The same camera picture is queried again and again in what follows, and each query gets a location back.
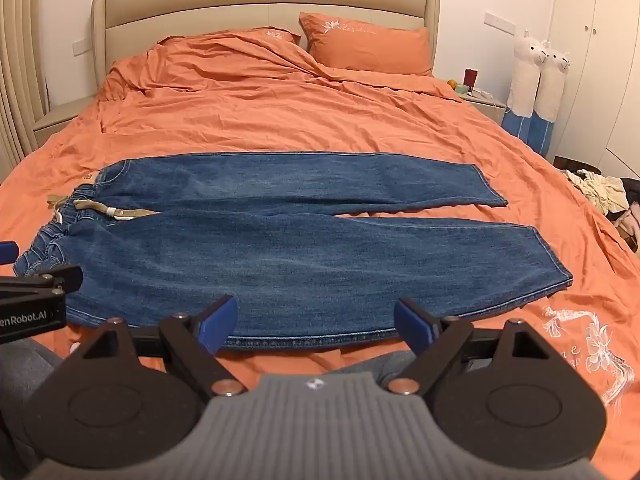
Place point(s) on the white wall plate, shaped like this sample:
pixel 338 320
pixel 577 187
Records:
pixel 499 20
pixel 81 47

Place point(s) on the pink cloth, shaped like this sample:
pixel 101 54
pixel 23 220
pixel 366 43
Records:
pixel 631 225

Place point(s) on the blue denim pants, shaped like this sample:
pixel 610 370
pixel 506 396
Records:
pixel 300 260

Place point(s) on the khaki woven belt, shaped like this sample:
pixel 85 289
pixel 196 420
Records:
pixel 140 214

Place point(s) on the red cup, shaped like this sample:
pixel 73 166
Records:
pixel 470 78

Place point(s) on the orange duvet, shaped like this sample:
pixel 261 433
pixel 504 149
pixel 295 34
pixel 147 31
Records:
pixel 300 110

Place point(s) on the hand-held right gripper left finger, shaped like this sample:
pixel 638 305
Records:
pixel 220 325

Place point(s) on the white wardrobe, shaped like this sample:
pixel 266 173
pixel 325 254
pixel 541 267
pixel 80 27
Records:
pixel 600 60

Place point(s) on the small green container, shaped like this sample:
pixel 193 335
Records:
pixel 461 89

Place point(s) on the white alpaca plush toy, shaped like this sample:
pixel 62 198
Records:
pixel 552 90
pixel 525 85

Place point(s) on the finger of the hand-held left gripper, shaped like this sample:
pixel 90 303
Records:
pixel 60 280
pixel 9 252

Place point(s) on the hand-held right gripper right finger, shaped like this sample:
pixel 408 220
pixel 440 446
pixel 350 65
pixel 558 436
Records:
pixel 412 327

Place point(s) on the beige nightstand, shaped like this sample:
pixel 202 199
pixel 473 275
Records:
pixel 485 106
pixel 60 120

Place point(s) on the beige upholstered headboard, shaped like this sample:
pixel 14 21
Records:
pixel 200 5

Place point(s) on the orange embroidered pillow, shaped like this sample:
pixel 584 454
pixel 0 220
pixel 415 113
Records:
pixel 370 47
pixel 240 37

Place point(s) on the pile of cream clothes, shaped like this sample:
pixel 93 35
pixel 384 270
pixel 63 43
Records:
pixel 597 190

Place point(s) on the beige curtain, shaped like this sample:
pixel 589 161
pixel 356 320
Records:
pixel 17 60

